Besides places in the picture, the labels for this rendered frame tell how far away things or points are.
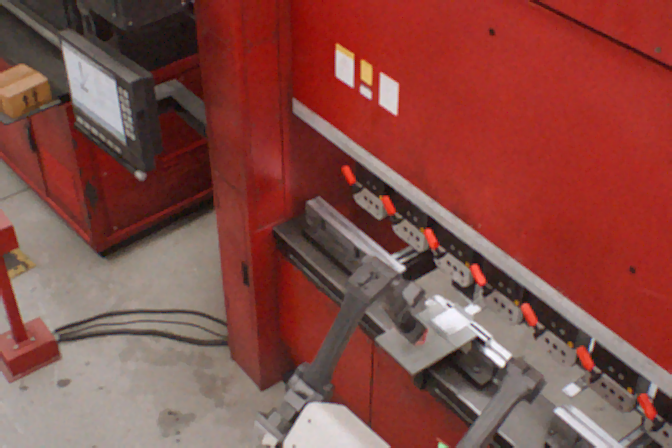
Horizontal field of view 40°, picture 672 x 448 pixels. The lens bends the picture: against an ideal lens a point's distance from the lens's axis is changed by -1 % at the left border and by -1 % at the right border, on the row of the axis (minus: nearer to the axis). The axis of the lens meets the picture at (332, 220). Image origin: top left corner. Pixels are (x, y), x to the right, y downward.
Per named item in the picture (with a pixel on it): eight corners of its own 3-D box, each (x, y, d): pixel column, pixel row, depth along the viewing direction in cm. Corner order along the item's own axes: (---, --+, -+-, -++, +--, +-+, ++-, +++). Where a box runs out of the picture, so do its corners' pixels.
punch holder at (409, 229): (391, 230, 300) (394, 189, 290) (411, 220, 304) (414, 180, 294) (422, 255, 291) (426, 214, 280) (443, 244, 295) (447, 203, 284)
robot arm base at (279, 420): (252, 414, 238) (281, 443, 231) (271, 389, 238) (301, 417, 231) (269, 421, 245) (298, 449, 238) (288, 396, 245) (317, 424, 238)
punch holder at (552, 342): (528, 339, 263) (536, 297, 253) (548, 326, 267) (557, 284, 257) (568, 371, 254) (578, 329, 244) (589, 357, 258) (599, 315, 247)
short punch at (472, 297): (450, 290, 292) (452, 267, 286) (455, 287, 293) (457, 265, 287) (472, 308, 286) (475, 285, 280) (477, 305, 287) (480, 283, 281)
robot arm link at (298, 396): (279, 403, 237) (294, 416, 235) (303, 371, 237) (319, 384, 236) (289, 404, 246) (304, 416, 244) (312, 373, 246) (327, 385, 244)
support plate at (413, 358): (374, 340, 288) (374, 338, 287) (438, 304, 300) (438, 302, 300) (413, 376, 277) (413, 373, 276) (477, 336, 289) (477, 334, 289)
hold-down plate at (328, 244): (301, 234, 345) (301, 228, 343) (313, 228, 348) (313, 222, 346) (352, 278, 327) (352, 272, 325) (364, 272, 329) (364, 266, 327)
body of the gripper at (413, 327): (405, 309, 281) (397, 299, 276) (428, 328, 275) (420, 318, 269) (390, 325, 281) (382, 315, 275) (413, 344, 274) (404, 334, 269)
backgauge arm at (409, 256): (375, 283, 344) (377, 254, 335) (499, 217, 374) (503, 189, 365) (389, 295, 339) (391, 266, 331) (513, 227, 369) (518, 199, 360)
